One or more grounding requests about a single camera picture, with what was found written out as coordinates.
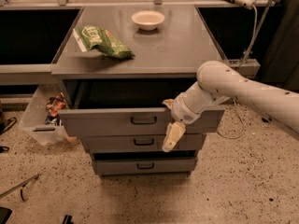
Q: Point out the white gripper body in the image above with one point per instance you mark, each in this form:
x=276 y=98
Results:
x=181 y=112

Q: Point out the grey top drawer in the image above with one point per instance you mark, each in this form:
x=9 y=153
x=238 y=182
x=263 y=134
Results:
x=119 y=107

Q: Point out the grey drawer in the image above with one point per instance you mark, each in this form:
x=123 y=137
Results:
x=152 y=162
x=135 y=143
x=119 y=107

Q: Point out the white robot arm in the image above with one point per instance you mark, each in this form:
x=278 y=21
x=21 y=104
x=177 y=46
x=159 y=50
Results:
x=215 y=83

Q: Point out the grey middle drawer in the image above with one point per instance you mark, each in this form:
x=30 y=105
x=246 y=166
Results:
x=135 y=143

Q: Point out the grey bottom drawer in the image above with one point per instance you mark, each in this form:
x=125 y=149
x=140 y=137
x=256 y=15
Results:
x=152 y=162

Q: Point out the grey drawer cabinet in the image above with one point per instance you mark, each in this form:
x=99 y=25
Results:
x=174 y=50

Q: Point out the white bowl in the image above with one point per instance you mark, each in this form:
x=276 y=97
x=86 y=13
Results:
x=148 y=20

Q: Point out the green chip bag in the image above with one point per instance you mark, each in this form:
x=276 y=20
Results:
x=91 y=37

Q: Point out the colourful snack packets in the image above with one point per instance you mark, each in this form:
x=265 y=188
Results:
x=54 y=105

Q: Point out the clear plastic bin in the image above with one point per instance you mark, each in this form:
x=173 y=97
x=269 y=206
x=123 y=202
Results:
x=40 y=122

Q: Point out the metal rod on floor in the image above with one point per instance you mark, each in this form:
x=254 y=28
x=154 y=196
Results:
x=20 y=187

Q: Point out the black object bottom left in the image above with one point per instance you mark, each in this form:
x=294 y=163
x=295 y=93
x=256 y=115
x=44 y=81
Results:
x=5 y=213

